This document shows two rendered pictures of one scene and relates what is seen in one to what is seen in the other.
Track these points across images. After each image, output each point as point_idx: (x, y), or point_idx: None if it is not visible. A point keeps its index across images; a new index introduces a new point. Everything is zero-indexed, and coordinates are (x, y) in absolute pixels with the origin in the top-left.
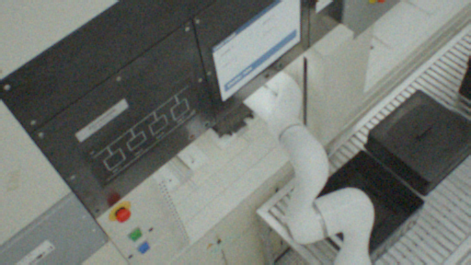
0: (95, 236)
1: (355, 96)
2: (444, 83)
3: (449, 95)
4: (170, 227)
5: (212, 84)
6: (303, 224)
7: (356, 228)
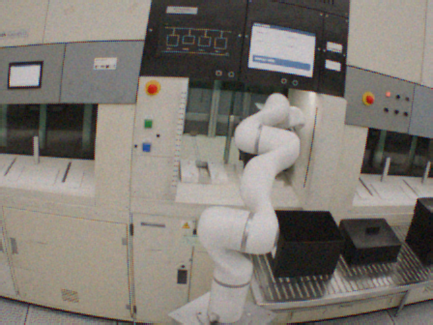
0: (131, 88)
1: (346, 197)
2: (400, 235)
3: (399, 239)
4: (169, 155)
5: (245, 45)
6: (246, 123)
7: (279, 144)
